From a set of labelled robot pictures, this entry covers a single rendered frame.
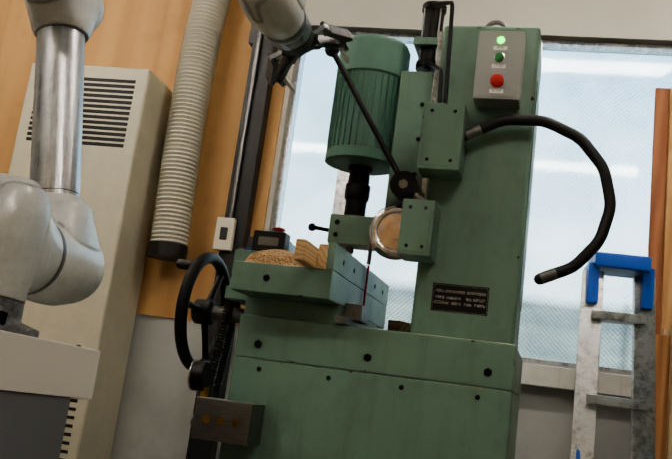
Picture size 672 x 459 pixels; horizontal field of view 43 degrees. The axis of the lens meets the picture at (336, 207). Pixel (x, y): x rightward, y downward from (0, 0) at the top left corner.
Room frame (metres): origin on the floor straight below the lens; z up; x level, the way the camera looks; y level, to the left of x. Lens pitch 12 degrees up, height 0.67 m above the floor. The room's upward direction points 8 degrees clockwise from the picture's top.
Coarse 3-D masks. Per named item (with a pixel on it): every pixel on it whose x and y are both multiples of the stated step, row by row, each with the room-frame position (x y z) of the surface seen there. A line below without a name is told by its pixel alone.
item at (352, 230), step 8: (336, 216) 1.95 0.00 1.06; (344, 216) 1.95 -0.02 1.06; (352, 216) 1.94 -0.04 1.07; (360, 216) 1.94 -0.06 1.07; (336, 224) 1.95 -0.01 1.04; (344, 224) 1.95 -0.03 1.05; (352, 224) 1.94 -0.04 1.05; (360, 224) 1.94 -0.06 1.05; (368, 224) 1.93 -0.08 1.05; (328, 232) 1.96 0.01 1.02; (336, 232) 1.95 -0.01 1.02; (344, 232) 1.95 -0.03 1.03; (352, 232) 1.94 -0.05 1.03; (360, 232) 1.94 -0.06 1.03; (368, 232) 1.93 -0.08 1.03; (328, 240) 1.96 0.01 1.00; (336, 240) 1.95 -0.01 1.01; (344, 240) 1.95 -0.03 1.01; (352, 240) 1.94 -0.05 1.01; (360, 240) 1.94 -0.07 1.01; (368, 240) 1.93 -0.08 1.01; (344, 248) 2.01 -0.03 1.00; (352, 248) 1.97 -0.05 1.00; (360, 248) 1.98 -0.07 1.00
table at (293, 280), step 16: (240, 272) 1.73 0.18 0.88; (256, 272) 1.72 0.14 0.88; (272, 272) 1.71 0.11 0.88; (288, 272) 1.70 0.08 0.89; (304, 272) 1.69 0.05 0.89; (320, 272) 1.68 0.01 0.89; (240, 288) 1.73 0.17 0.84; (256, 288) 1.72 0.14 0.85; (272, 288) 1.71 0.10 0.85; (288, 288) 1.70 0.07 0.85; (304, 288) 1.69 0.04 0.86; (320, 288) 1.68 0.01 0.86; (336, 288) 1.72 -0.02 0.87; (352, 288) 1.86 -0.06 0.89; (336, 304) 1.76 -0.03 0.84; (368, 304) 2.03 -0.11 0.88; (368, 320) 2.06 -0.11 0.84; (384, 320) 2.25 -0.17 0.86
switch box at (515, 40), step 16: (480, 32) 1.74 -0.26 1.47; (496, 32) 1.73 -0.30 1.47; (512, 32) 1.72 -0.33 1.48; (480, 48) 1.74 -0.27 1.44; (512, 48) 1.72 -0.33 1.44; (480, 64) 1.74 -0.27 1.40; (512, 64) 1.72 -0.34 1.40; (480, 80) 1.74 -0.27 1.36; (512, 80) 1.72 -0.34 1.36; (480, 96) 1.74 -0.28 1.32; (496, 96) 1.73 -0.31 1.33; (512, 96) 1.72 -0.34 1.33
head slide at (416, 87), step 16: (400, 80) 1.89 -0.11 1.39; (416, 80) 1.88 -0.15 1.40; (432, 80) 1.87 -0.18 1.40; (400, 96) 1.89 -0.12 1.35; (416, 96) 1.88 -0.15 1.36; (400, 112) 1.88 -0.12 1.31; (416, 112) 1.87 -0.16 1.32; (400, 128) 1.88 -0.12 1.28; (416, 128) 1.87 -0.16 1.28; (400, 144) 1.88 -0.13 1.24; (416, 144) 1.87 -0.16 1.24; (400, 160) 1.88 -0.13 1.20; (416, 160) 1.87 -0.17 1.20; (416, 176) 1.87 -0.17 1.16
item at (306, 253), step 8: (296, 240) 1.60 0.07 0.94; (304, 240) 1.60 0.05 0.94; (296, 248) 1.60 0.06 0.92; (304, 248) 1.60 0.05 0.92; (312, 248) 1.64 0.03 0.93; (296, 256) 1.60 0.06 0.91; (304, 256) 1.60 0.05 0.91; (312, 256) 1.65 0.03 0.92; (304, 264) 1.66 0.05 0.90; (312, 264) 1.66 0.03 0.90
